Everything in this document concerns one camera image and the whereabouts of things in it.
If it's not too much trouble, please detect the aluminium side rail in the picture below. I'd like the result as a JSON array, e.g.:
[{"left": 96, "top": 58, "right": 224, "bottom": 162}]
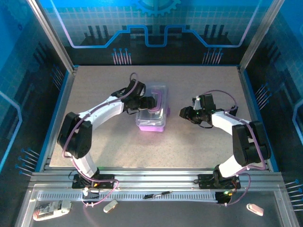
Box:
[
  {"left": 238, "top": 66, "right": 273, "bottom": 171},
  {"left": 40, "top": 66, "right": 80, "bottom": 171}
]

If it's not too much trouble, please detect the slotted cable duct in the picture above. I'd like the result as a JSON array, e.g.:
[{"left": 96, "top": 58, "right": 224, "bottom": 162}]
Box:
[{"left": 36, "top": 190, "right": 220, "bottom": 202}]

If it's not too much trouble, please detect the small white clip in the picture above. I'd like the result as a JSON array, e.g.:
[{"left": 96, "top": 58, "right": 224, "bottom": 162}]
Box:
[{"left": 103, "top": 199, "right": 118, "bottom": 213}]

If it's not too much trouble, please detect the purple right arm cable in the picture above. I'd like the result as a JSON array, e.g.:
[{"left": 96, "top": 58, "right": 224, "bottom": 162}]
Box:
[{"left": 202, "top": 89, "right": 268, "bottom": 208}]

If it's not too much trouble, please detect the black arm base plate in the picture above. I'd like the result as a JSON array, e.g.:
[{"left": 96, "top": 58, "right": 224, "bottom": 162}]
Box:
[
  {"left": 72, "top": 174, "right": 116, "bottom": 190},
  {"left": 198, "top": 174, "right": 241, "bottom": 190}
]

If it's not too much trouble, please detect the white pink clip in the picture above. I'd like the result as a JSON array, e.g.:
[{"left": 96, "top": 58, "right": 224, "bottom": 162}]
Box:
[{"left": 246, "top": 203, "right": 264, "bottom": 216}]

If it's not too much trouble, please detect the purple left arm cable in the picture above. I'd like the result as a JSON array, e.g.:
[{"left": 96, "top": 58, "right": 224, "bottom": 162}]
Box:
[{"left": 62, "top": 72, "right": 139, "bottom": 209}]

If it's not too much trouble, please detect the clear purple plastic box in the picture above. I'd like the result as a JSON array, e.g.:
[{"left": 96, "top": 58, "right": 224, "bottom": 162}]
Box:
[{"left": 135, "top": 81, "right": 170, "bottom": 127}]

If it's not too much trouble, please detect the black screwdriver on rail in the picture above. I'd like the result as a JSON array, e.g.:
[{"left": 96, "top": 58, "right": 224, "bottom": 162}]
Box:
[{"left": 143, "top": 190, "right": 173, "bottom": 199}]

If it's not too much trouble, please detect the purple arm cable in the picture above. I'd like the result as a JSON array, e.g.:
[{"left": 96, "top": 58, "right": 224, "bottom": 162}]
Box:
[
  {"left": 62, "top": 72, "right": 139, "bottom": 209},
  {"left": 202, "top": 89, "right": 268, "bottom": 208}
]

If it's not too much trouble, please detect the aluminium frame post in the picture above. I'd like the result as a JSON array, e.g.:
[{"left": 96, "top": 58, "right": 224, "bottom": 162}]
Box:
[
  {"left": 26, "top": 0, "right": 78, "bottom": 73},
  {"left": 239, "top": 0, "right": 285, "bottom": 71}
]

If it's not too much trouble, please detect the aluminium front rail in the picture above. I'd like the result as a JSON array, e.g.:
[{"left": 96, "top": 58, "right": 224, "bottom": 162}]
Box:
[{"left": 28, "top": 165, "right": 286, "bottom": 190}]

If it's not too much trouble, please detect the purple tool case base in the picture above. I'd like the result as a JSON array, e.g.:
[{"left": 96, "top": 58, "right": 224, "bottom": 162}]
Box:
[{"left": 138, "top": 106, "right": 171, "bottom": 132}]

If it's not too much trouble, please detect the black electronics box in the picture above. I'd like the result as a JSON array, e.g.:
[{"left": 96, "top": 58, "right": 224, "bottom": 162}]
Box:
[{"left": 215, "top": 191, "right": 234, "bottom": 205}]

